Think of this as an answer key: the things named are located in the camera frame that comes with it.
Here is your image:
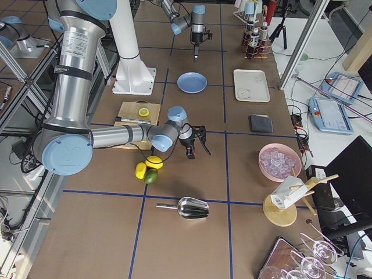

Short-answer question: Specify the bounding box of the copper wire bottle rack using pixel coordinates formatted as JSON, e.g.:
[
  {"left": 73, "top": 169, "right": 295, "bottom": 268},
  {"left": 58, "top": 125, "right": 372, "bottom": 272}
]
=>
[{"left": 242, "top": 31, "right": 271, "bottom": 59}]

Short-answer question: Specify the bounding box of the wine glass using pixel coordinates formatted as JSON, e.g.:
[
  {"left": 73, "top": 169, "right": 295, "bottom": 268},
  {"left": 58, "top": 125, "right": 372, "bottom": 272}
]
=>
[
  {"left": 299, "top": 232, "right": 338, "bottom": 266},
  {"left": 290, "top": 250, "right": 326, "bottom": 279}
]

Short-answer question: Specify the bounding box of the grey folded cloth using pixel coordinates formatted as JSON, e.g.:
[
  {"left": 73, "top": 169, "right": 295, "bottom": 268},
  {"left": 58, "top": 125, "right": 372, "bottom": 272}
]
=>
[{"left": 249, "top": 114, "right": 273, "bottom": 133}]

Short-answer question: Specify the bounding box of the yellow lemon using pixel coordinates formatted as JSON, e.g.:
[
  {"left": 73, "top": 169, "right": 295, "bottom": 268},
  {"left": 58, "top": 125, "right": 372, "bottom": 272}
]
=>
[
  {"left": 145, "top": 155, "right": 163, "bottom": 169},
  {"left": 135, "top": 162, "right": 147, "bottom": 180}
]

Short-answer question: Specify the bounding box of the blue teach pendant near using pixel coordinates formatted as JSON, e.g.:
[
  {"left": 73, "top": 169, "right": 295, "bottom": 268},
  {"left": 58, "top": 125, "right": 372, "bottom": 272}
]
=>
[{"left": 309, "top": 97, "right": 354, "bottom": 134}]

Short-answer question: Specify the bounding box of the blue teach pendant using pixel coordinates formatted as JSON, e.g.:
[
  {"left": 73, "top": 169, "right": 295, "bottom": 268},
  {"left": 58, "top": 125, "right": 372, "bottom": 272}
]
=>
[
  {"left": 321, "top": 71, "right": 364, "bottom": 105},
  {"left": 309, "top": 97, "right": 354, "bottom": 134}
]

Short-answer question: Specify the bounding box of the green lime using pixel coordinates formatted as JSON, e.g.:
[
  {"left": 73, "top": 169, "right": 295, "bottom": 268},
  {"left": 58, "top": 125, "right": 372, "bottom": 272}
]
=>
[{"left": 144, "top": 169, "right": 158, "bottom": 184}]

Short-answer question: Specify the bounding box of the lemon half slice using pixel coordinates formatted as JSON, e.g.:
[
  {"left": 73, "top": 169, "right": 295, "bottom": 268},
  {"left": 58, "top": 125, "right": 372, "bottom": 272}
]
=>
[{"left": 138, "top": 108, "right": 149, "bottom": 117}]

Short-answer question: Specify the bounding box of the white wire cup rack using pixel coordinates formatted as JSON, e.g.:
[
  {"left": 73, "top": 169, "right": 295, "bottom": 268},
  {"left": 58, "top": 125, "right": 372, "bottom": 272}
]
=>
[{"left": 233, "top": 0, "right": 263, "bottom": 23}]

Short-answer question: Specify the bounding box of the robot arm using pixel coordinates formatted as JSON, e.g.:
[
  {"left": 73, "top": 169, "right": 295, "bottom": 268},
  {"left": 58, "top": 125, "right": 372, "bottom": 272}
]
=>
[
  {"left": 150, "top": 0, "right": 213, "bottom": 62},
  {"left": 34, "top": 1, "right": 206, "bottom": 176}
]

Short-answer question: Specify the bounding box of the metal ice scoop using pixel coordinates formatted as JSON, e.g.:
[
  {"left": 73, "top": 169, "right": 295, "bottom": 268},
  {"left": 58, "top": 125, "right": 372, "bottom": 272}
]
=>
[{"left": 156, "top": 196, "right": 209, "bottom": 219}]

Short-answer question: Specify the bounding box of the blue teach pendant far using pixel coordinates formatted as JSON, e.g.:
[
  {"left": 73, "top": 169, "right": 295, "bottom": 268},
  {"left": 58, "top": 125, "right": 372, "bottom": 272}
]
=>
[{"left": 321, "top": 71, "right": 364, "bottom": 105}]

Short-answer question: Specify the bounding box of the dark bottle white cap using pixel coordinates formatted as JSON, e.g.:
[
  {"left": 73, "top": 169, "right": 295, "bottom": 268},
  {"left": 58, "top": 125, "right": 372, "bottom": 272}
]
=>
[{"left": 245, "top": 20, "right": 255, "bottom": 45}]

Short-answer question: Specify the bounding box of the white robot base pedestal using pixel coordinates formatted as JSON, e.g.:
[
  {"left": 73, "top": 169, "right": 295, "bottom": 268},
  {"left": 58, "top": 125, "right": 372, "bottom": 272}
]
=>
[{"left": 108, "top": 1, "right": 156, "bottom": 96}]

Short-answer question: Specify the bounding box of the green bowl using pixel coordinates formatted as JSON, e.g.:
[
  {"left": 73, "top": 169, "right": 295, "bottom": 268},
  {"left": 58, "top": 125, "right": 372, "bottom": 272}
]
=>
[{"left": 298, "top": 52, "right": 309, "bottom": 65}]

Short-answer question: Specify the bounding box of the wooden cutting board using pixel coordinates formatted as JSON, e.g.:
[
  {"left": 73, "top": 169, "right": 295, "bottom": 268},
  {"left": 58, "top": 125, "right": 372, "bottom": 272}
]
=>
[{"left": 112, "top": 101, "right": 162, "bottom": 151}]

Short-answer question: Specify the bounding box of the pink bowl of ice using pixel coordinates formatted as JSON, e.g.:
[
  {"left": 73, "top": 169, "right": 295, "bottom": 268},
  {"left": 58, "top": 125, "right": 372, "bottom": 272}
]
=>
[{"left": 258, "top": 143, "right": 302, "bottom": 182}]

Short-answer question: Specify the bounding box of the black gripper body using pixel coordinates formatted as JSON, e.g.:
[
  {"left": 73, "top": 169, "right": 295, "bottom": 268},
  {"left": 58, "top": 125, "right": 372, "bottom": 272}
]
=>
[
  {"left": 190, "top": 24, "right": 213, "bottom": 45},
  {"left": 179, "top": 125, "right": 206, "bottom": 148}
]

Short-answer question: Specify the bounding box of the blue plate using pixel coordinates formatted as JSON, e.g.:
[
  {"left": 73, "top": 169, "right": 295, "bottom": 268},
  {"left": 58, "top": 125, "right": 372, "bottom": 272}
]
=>
[{"left": 177, "top": 72, "right": 208, "bottom": 94}]

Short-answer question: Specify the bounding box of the wooden stand with carton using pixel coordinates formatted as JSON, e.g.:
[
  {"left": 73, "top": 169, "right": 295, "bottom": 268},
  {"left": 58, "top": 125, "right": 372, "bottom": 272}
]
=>
[{"left": 263, "top": 174, "right": 339, "bottom": 227}]

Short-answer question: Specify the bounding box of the black monitor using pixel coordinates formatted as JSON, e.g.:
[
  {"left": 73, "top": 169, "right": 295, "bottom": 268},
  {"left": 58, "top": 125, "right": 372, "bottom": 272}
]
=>
[{"left": 325, "top": 135, "right": 371, "bottom": 239}]

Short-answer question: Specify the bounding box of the black camera tripod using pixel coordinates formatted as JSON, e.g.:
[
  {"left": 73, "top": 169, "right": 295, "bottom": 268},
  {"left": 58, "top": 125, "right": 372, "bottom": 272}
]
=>
[{"left": 269, "top": 0, "right": 292, "bottom": 49}]

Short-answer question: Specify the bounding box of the cream bear tray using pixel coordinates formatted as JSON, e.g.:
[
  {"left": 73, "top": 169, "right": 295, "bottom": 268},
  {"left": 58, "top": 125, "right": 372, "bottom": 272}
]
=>
[{"left": 233, "top": 69, "right": 270, "bottom": 103}]

